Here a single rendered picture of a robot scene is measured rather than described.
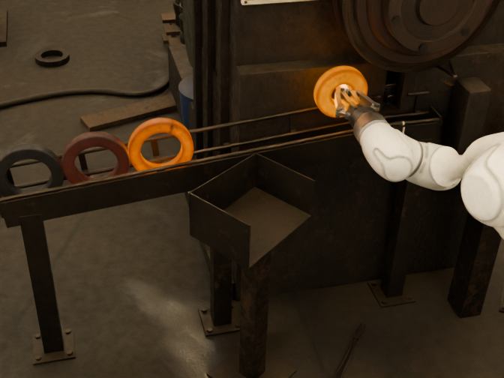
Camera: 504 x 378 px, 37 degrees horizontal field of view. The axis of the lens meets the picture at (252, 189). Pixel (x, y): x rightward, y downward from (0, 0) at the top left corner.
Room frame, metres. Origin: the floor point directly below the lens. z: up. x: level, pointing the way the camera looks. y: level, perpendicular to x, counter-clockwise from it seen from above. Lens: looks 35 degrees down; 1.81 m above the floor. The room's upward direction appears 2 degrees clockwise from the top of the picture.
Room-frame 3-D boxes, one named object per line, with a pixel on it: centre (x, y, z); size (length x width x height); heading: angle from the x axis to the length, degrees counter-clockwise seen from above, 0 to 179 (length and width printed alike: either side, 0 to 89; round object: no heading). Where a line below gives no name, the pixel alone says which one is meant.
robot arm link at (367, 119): (1.70, -0.31, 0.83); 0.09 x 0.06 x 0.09; 106
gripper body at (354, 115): (1.77, -0.29, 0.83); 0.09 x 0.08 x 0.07; 16
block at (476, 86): (2.06, -0.66, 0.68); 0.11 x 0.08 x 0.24; 15
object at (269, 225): (1.59, 0.00, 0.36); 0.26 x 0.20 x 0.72; 140
